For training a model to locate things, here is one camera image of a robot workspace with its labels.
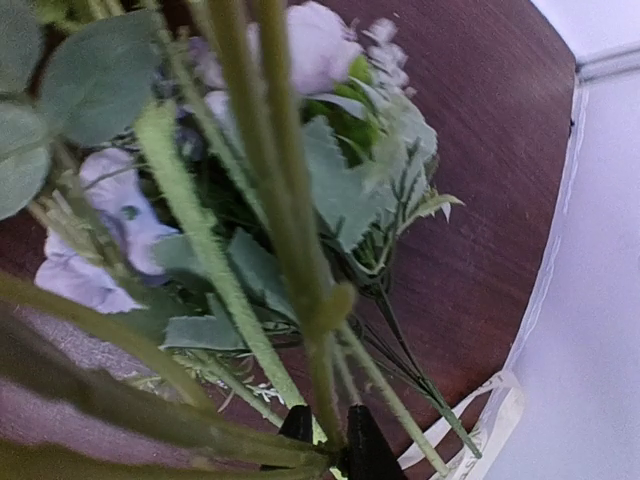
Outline lilac hydrangea fake flower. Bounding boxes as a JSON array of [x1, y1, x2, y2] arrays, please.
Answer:
[[1, 1, 481, 479]]

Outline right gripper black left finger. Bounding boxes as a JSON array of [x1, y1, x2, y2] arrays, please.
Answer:
[[278, 405, 313, 444]]

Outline cream ribbon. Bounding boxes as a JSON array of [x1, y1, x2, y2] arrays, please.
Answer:
[[397, 369, 526, 480]]

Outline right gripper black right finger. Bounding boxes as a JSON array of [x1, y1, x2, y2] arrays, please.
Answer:
[[338, 404, 403, 480]]

